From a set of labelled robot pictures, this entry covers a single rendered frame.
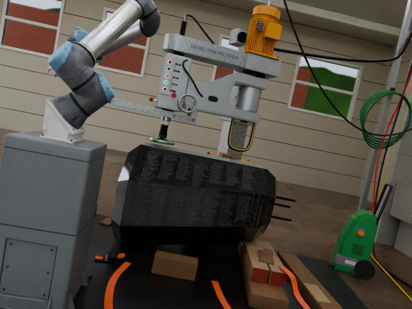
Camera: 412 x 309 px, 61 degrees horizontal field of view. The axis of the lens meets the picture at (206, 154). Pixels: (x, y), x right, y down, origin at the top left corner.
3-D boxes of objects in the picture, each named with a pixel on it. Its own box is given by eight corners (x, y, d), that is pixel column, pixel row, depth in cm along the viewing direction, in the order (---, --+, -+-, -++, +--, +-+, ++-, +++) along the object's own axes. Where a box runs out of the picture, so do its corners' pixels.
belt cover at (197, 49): (265, 83, 314) (268, 64, 312) (277, 81, 290) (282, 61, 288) (159, 56, 287) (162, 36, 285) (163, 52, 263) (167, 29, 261)
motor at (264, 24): (265, 64, 313) (274, 18, 309) (281, 59, 283) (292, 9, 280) (236, 56, 305) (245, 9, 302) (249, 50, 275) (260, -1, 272)
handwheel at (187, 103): (192, 114, 281) (196, 95, 279) (195, 114, 271) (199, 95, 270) (174, 111, 276) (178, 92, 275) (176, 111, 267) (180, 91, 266)
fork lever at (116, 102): (191, 122, 298) (192, 116, 298) (196, 124, 280) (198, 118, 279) (108, 103, 279) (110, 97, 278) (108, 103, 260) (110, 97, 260)
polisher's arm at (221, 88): (247, 133, 313) (259, 79, 309) (257, 136, 291) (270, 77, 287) (167, 118, 293) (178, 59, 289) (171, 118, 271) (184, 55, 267)
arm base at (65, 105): (72, 130, 174) (89, 118, 174) (48, 98, 171) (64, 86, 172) (82, 128, 193) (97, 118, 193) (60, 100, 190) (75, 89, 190)
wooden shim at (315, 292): (302, 284, 251) (303, 282, 251) (316, 286, 252) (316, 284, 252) (316, 303, 227) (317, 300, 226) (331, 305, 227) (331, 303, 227)
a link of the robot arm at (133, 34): (171, 23, 214) (100, 58, 252) (159, 5, 208) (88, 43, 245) (164, 32, 207) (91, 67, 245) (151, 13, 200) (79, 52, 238)
